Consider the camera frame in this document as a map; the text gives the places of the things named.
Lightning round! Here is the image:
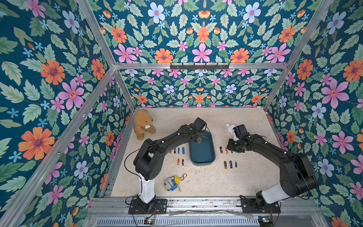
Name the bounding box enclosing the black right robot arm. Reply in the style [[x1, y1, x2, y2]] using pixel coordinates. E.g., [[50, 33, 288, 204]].
[[227, 134, 319, 207]]

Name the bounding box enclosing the teal plastic storage box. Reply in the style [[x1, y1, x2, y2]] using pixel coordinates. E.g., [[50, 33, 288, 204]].
[[189, 131, 216, 166]]

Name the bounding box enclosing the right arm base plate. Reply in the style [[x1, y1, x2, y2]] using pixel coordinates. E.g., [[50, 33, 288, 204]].
[[239, 195, 280, 214]]

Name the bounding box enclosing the brown teddy bear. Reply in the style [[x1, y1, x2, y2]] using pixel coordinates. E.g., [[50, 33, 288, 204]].
[[133, 109, 156, 141]]

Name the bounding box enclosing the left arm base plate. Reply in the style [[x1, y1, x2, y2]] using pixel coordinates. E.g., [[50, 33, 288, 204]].
[[128, 198, 168, 215]]

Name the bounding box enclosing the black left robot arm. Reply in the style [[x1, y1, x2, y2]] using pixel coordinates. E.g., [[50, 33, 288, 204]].
[[133, 121, 207, 204]]

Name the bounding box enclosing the black hook rail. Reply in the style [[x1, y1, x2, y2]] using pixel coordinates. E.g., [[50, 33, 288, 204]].
[[169, 63, 230, 71]]

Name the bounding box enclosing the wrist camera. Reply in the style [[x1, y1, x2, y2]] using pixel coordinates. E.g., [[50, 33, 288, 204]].
[[193, 117, 207, 131], [233, 124, 250, 140]]

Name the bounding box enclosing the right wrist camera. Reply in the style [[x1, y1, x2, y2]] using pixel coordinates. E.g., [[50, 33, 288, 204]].
[[233, 124, 250, 140]]

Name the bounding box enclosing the white plush toy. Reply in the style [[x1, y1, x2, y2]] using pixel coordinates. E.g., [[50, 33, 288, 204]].
[[226, 124, 237, 141]]

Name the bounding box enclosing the keychain toy with yellow cap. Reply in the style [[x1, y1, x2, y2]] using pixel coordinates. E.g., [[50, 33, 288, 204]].
[[164, 173, 188, 192]]

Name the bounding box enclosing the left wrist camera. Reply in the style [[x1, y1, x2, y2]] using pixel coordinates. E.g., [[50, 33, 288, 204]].
[[193, 117, 207, 131]]

